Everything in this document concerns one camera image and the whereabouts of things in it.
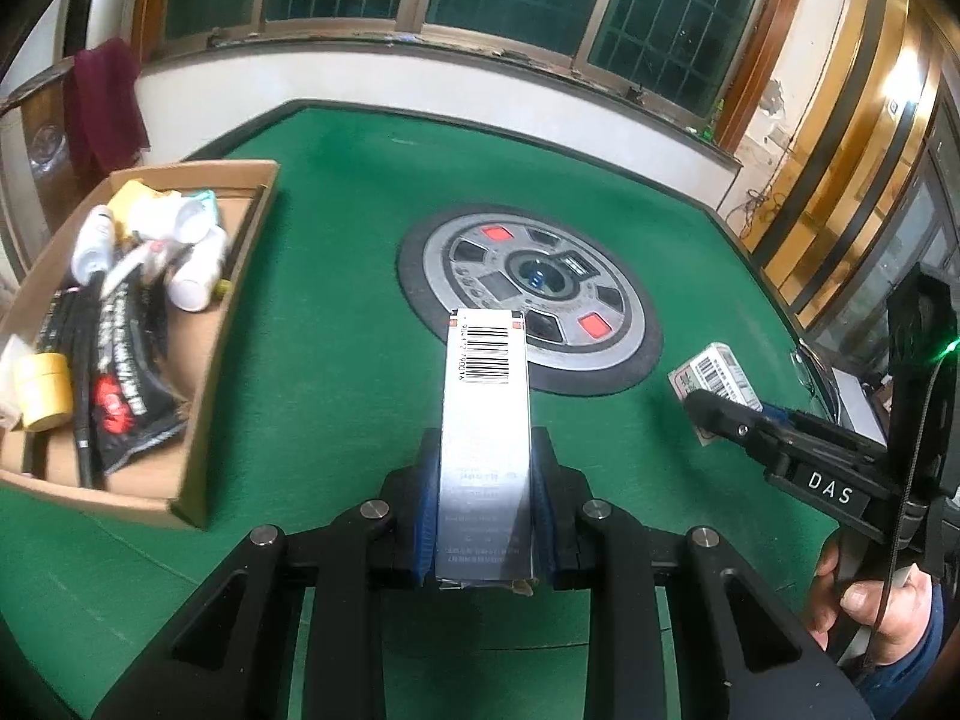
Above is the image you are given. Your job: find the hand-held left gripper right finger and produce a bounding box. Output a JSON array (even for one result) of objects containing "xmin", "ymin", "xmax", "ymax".
[{"xmin": 529, "ymin": 426, "xmax": 875, "ymax": 720}]

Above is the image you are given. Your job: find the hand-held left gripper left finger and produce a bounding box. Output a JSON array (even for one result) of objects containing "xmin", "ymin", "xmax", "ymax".
[{"xmin": 94, "ymin": 427, "xmax": 443, "ymax": 720}]

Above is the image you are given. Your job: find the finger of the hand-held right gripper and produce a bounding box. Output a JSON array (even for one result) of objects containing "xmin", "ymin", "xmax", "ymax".
[
  {"xmin": 685, "ymin": 388, "xmax": 785, "ymax": 467},
  {"xmin": 760, "ymin": 405, "xmax": 812, "ymax": 434}
]

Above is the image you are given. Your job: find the long grey carton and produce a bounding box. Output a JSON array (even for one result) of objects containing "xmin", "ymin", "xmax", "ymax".
[{"xmin": 435, "ymin": 307, "xmax": 537, "ymax": 593}]

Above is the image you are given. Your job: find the cardboard box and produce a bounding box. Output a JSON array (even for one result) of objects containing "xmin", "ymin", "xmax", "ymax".
[{"xmin": 0, "ymin": 159, "xmax": 281, "ymax": 530}]

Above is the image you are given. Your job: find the black and red snack packet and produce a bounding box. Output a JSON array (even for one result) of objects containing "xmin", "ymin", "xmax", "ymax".
[{"xmin": 90, "ymin": 270, "xmax": 188, "ymax": 475}]

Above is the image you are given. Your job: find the large white labelled bottle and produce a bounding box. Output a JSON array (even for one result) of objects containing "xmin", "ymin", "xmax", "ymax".
[{"xmin": 169, "ymin": 223, "xmax": 228, "ymax": 311}]

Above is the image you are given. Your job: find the black marker with white print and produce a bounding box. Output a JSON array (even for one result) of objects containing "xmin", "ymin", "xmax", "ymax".
[{"xmin": 71, "ymin": 270, "xmax": 98, "ymax": 488}]

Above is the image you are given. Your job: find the small white bottle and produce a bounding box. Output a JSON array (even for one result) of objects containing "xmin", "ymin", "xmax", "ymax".
[{"xmin": 174, "ymin": 206, "xmax": 224, "ymax": 242}]

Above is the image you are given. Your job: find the yellow tape roll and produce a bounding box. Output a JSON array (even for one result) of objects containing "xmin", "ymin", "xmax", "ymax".
[{"xmin": 13, "ymin": 351, "xmax": 74, "ymax": 432}]

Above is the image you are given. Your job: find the white bottle with wide cap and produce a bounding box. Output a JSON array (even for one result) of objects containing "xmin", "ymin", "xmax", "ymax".
[{"xmin": 70, "ymin": 204, "xmax": 117, "ymax": 286}]

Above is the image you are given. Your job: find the yellow foil sachet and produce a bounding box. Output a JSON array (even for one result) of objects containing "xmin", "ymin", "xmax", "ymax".
[{"xmin": 109, "ymin": 178, "xmax": 151, "ymax": 222}]

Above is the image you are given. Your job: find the person's right hand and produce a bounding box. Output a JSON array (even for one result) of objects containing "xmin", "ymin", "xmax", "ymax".
[{"xmin": 808, "ymin": 540, "xmax": 935, "ymax": 665}]

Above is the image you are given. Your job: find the golden wooden slatted partition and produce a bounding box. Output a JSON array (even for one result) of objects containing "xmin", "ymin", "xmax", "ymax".
[{"xmin": 750, "ymin": 0, "xmax": 960, "ymax": 361}]

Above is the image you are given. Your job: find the maroon cloth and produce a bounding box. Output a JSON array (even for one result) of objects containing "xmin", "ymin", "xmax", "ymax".
[{"xmin": 64, "ymin": 37, "xmax": 151, "ymax": 177}]

